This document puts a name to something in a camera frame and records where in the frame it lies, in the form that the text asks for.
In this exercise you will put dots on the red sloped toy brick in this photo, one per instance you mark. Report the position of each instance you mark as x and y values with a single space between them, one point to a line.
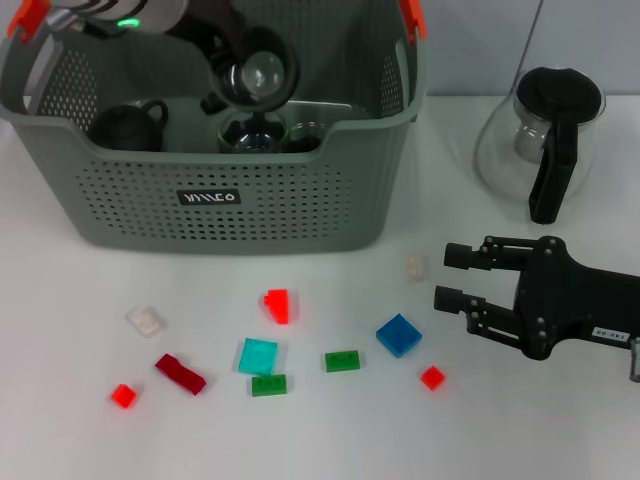
277 306

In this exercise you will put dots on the dark clay teapot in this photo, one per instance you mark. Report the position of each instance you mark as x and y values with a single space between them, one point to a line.
125 130

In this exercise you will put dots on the cyan square toy plate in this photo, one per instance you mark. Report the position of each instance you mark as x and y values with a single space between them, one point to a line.
256 356

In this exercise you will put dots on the glass teacup black holder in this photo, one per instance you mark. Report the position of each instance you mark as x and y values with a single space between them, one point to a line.
252 134
262 75
306 136

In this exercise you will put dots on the green toy brick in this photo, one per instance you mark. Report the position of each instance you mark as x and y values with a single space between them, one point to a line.
341 361
268 385

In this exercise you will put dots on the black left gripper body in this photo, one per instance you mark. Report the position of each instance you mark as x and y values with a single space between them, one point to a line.
210 25

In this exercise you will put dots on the dark red long toy brick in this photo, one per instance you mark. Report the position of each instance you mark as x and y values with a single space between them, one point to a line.
180 374

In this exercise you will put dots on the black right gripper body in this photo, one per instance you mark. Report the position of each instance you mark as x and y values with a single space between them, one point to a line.
575 305

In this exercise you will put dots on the blue square toy plate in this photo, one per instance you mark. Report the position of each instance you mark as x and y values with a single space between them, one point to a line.
398 336

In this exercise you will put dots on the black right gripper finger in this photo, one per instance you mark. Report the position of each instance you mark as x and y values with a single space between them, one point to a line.
462 256
450 299

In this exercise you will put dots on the white toy brick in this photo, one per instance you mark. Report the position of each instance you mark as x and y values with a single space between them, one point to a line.
145 320
417 267

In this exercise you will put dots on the grey perforated plastic storage bin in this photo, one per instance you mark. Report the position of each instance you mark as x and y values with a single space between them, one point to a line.
275 210

